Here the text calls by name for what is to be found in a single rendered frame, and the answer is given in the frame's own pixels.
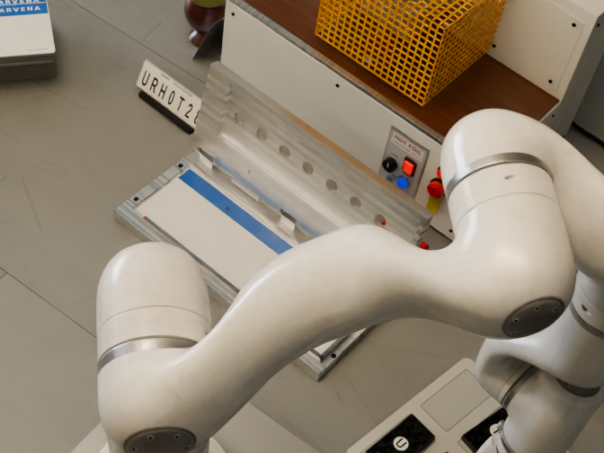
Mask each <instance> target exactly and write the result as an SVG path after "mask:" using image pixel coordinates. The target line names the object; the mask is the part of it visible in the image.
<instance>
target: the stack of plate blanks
mask: <svg viewBox="0 0 604 453"><path fill-rule="evenodd" d="M53 56H54V53H48V54H37V55H25V56H14V57H2V58H0V82H3V81H13V80H24V79H35V78H45V77H55V76H56V74H55V62H54V57H53Z"/></svg>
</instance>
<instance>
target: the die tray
mask: <svg viewBox="0 0 604 453"><path fill-rule="evenodd" d="M501 408H502V406H501V405H500V404H499V403H498V402H497V401H496V400H495V399H494V398H493V397H491V396H490V395H489V394H488V393H487V392H486V391H485V390H484V389H483V388H482V387H481V385H480V384H479V383H478V381H477V380H476V378H475V363H474V362H473V361H472V360H471V359H469V358H464V359H462V360H461V361H460V362H458V363H457V364H456V365H454V366H453V367H452V368H451V369H449V370H448V371H447V372H445V373H444V374H443V375H442V376H440V377H439V378H437V379H436V380H435V381H434V382H432V383H431V384H430V385H429V386H427V387H426V388H425V389H423V390H422V391H421V392H420V393H419V394H418V395H416V396H415V397H414V398H413V399H411V400H410V401H409V402H407V403H406V404H405V405H403V406H402V407H401V408H400V409H398V410H397V411H396V412H395V413H393V414H392V415H390V416H389V417H388V418H387V419H385V420H384V421H383V422H381V423H380V424H379V425H378V426H377V427H376V428H375V429H373V430H372V431H371V432H369V433H368V434H367V435H366V436H364V437H363V438H362V439H360V440H359V441H358V442H356V443H355V444H354V445H353V446H351V447H350V448H349V449H348V450H347V453H365V452H366V450H368V449H369V448H370V447H371V446H373V445H374V444H375V443H376V442H377V441H379V440H380V439H381V438H383V437H384V436H385V435H386V434H387V433H389V432H390V431H391V430H392V429H393V428H394V427H395V426H396V425H398V424H399V423H400V422H401V421H403V420H404V419H405V418H406V417H408V416H409V415H410V414H411V413H412V414H413V415H414V416H415V417H416V418H417V419H418V420H419V421H420V422H421V423H422V424H423V425H424V426H425V427H426V428H427V429H428V430H429V431H431V432H432V433H433V434H434V435H435V438H434V440H433V441H432V442H431V443H430V444H429V445H427V446H426V447H425V448H424V449H423V450H421V451H420V452H419V453H446V452H448V453H473V452H472V451H471V449H470V448H469V447H468V446H467V445H466V444H465V443H464V441H463V440H462V439H461V437H462V435H463V434H465V433H466V432H468V431H469V430H471V429H472V428H474V427H475V426H476V425H477V424H478V423H480V422H482V421H483V420H485V419H486V418H487V417H489V416H490V415H492V414H493V413H495V412H496V411H498V410H499V409H501Z"/></svg>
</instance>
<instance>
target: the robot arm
mask: <svg viewBox="0 0 604 453"><path fill-rule="evenodd" d="M440 174H441V180H442V184H443V189H444V192H445V196H446V200H447V203H448V207H449V214H450V218H451V223H452V226H453V230H454V234H455V240H454V241H453V242H452V243H451V244H450V245H449V246H447V247H446V248H443V249H440V250H435V251H429V250H424V249H422V248H420V247H418V246H416V245H414V244H411V243H409V242H408V241H406V240H404V239H403V238H402V237H400V236H398V235H396V234H394V233H392V232H390V231H388V230H386V229H384V228H382V227H379V226H372V225H363V224H360V225H352V226H346V227H343V228H340V229H337V230H334V231H332V232H330V233H328V234H325V235H321V236H319V237H317V238H315V239H312V240H310V241H307V242H305V243H303V244H300V245H298V246H296V247H294V248H292V249H290V250H287V251H286V252H284V253H282V254H280V255H278V256H277V257H275V258H273V259H272V260H270V261H269V262H267V263H266V264H264V265H263V266H262V267H261V268H260V269H259V270H258V271H257V272H256V273H255V274H254V275H253V276H252V277H251V278H250V279H249V280H248V281H247V282H246V283H245V284H244V286H243V287H242V289H241V290H240V292H239V293H238V295H237V296H236V298H235V300H234V301H233V303H232V304H231V306H230V307H229V309H228V310H227V311H226V313H225V314H224V315H223V317H222V318H221V319H220V321H219V322H218V323H217V325H216V326H215V327H214V328H213V329H212V330H211V320H210V310H209V293H208V288H207V284H206V281H205V278H204V276H203V274H202V271H201V269H200V267H199V265H198V264H197V263H196V262H195V261H194V260H193V258H192V257H191V256H190V255H189V254H187V253H186V252H185V251H184V250H183V249H181V248H179V247H177V246H175V245H172V244H166V243H159V242H147V243H141V244H134V245H132V246H129V247H127V248H125V249H123V250H122V251H120V252H119V253H117V254H116V255H115V256H114V257H113V258H112V259H111V260H110V261H109V263H108V264H107V266H106V267H105V269H104V271H103V273H102V276H101V278H100V281H99V285H98V289H97V295H96V335H97V392H98V408H99V415H100V418H101V422H102V427H103V429H104V431H105V433H106V435H107V438H108V442H107V443H106V444H105V446H104V447H103V448H102V450H101V451H100V452H99V453H226V452H225V451H224V450H223V449H222V448H221V447H220V445H219V444H218V442H217V441H215V440H214V439H213V438H212V436H214V435H215V434H216V433H217V432H218V431H219V430H220V429H221V428H222V427H224V426H225V425H226V424H227V423H228V422H229V421H230V420H231V419H232V418H233V417H234V416H235V415H236V414H237V413H238V412H239V411H240V410H241V409H242V408H243V407H244V406H245V405H246V404H247V403H248V402H249V401H250V400H251V399H252V398H253V396H254V395H255V394H256V393H257V392H258V391H259V390H260V389H261V388H262V387H263V386H264V385H265V384H266V383H267V382H268V381H269V380H270V379H271V378H272V377H273V376H275V375H276V374H277V373H278V372H279V371H281V370H282V369H283V368H285V367H286V366H287V365H288V364H289V363H291V362H292V361H294V360H296V359H297V358H299V357H300V356H302V355H304V354H305V353H307V352H308V351H311V350H313V349H314V348H316V347H318V346H320V345H323V344H325V343H327V342H330V341H333V340H336V339H338V338H341V337H343V336H345V335H348V334H351V333H355V332H357V331H360V330H363V329H365V328H368V327H370V326H373V325H376V324H381V323H384V322H387V321H391V320H396V319H401V318H421V319H428V320H432V321H437V322H440V323H443V324H448V325H451V326H454V327H456V328H459V329H461V330H464V331H466V332H469V333H472V334H475V335H477V336H481V337H484V338H486V339H485V341H484V343H483V345H482V347H481V350H480V351H479V353H478V356H477V358H476V361H475V378H476V380H477V381H478V383H479V384H480V385H481V387H482V388H483V389H484V390H485V391H486V392H487V393H488V394H489V395H490V396H491V397H493V398H494V399H495V400H496V401H497V402H498V403H499V404H500V405H501V406H502V407H503V408H504V409H505V410H506V411H507V413H508V415H509V416H508V417H507V419H506V421H504V420H501V421H500V422H499V423H498V424H497V426H496V428H497V429H498V431H497V432H495V433H494V435H492V436H491V437H490V438H489V439H488V440H487V441H486V442H485V443H484V444H483V445H482V447H481V448H480V449H479V450H477V452H476V453H565V452H566V451H567V449H569V448H570V446H571V445H572V443H573V442H574V440H575V439H576V438H577V436H578V435H579V433H580V432H581V431H582V429H583V428H584V426H585V425H586V423H587V422H588V421H589V419H590V418H591V417H592V415H593V414H594V413H595V412H596V410H597V409H598V408H599V406H600V404H601V403H602V402H603V400H604V174H602V173H601V172H600V171H599V170H598V169H597V168H596V167H595V166H593V165H592V164H591V163H590V162H589V161H588V160H587V159H586V158H585V157H584V156H583V155H582V154H581V153H580V152H579V151H578V150H577V149H576V148H575V147H573V146H572V145H571V144H570V143H569V142H568V141H567V140H565V139H564V138H563V137H561V136H560V135H559V134H558V133H556V132H555V131H553V130H552V129H550V128H549V127H548V126H546V125H544V124H543V123H541V122H539V121H537V120H534V119H532V118H530V117H528V116H526V115H523V114H520V113H517V112H514V111H507V110H502V109H486V110H480V111H476V112H473V113H470V114H468V115H466V116H465V117H464V118H462V119H461V120H459V121H458V122H457V123H456V124H455V125H454V126H453V127H452V128H451V129H450V130H449V133H448V134H447V136H446V137H445V139H444V142H443V145H442V148H441V153H440ZM576 269H577V270H578V272H577V274H576Z"/></svg>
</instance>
